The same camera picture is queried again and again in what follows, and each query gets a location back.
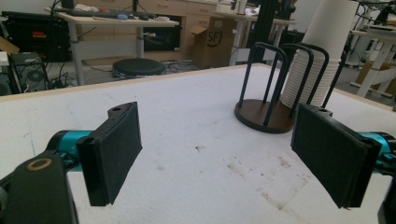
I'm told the stack of white paper cups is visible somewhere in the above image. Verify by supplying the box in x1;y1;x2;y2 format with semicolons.
279;0;361;108

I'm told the black metal frame post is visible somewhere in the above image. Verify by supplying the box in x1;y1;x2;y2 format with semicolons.
248;0;278;63

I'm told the white-legged desk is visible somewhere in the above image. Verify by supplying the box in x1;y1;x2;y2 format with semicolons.
349;24;396;99

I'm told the black keyboard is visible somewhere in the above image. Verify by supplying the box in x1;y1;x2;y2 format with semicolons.
64;8;158;20

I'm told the light wooden desk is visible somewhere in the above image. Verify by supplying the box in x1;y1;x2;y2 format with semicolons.
45;6;180;87

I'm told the white foam table mat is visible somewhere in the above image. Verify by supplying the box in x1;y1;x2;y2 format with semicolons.
0;64;396;224

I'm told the black equipment case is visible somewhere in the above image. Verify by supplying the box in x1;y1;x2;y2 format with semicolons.
1;11;73;63

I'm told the wooden cabinet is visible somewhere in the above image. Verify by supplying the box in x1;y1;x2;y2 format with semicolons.
78;0;219;62

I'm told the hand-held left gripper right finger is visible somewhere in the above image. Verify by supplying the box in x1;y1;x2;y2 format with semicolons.
290;103;383;210

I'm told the brown cardboard box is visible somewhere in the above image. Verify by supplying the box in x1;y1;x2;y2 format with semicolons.
188;17;239;70

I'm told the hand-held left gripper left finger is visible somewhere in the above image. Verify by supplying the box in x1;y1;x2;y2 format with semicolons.
76;101;144;207

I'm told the black round stool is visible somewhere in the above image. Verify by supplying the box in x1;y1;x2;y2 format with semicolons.
111;58;167;79

